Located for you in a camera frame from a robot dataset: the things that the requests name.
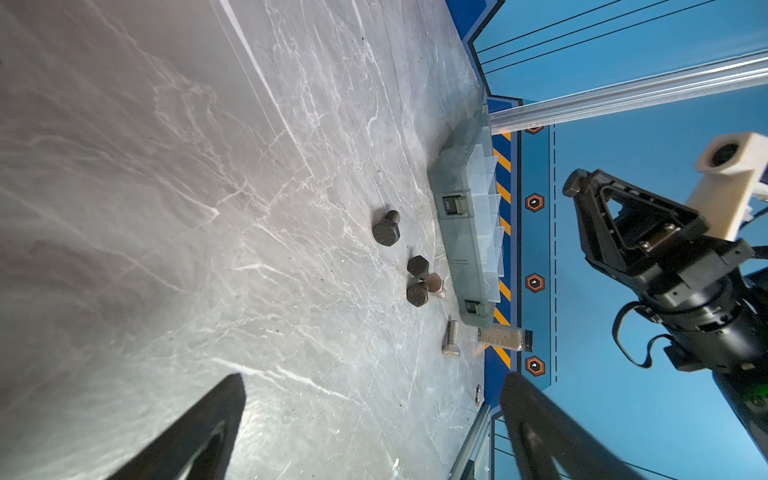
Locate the aluminium corner post right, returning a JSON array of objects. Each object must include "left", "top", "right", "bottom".
[{"left": 489, "top": 50, "right": 767, "bottom": 135}]

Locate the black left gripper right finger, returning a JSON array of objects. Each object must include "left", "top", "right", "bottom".
[{"left": 500, "top": 372, "right": 642, "bottom": 480}]

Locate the grey plastic organizer box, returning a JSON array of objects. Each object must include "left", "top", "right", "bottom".
[{"left": 428, "top": 102, "right": 505, "bottom": 329}]

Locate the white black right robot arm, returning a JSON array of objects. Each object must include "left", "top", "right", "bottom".
[{"left": 563, "top": 169, "right": 767, "bottom": 453}]

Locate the black hex bolt top left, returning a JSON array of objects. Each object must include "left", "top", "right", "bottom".
[{"left": 372, "top": 210, "right": 401, "bottom": 247}]

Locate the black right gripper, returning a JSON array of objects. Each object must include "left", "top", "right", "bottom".
[{"left": 563, "top": 169, "right": 755, "bottom": 300}]

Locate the black hex bolt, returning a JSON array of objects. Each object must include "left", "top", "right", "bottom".
[
  {"left": 406, "top": 281, "right": 429, "bottom": 307},
  {"left": 372, "top": 210, "right": 401, "bottom": 247},
  {"left": 407, "top": 255, "right": 430, "bottom": 277}
]

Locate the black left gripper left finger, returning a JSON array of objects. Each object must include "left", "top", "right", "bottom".
[{"left": 110, "top": 373, "right": 246, "bottom": 479}]

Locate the black cap cylinder container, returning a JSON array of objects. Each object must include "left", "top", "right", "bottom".
[{"left": 478, "top": 324, "right": 533, "bottom": 352}]

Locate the large silver hex bolt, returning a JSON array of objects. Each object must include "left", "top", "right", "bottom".
[{"left": 424, "top": 272, "right": 446, "bottom": 298}]

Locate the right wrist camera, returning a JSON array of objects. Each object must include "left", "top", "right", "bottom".
[{"left": 686, "top": 132, "right": 767, "bottom": 241}]

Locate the silver bolt on table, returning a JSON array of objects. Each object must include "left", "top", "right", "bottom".
[{"left": 442, "top": 320, "right": 461, "bottom": 358}]

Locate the black hex bolt lower centre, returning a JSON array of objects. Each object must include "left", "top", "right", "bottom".
[{"left": 406, "top": 281, "right": 429, "bottom": 307}]

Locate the aluminium rail frame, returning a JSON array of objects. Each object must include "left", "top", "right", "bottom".
[{"left": 447, "top": 402, "right": 492, "bottom": 480}]

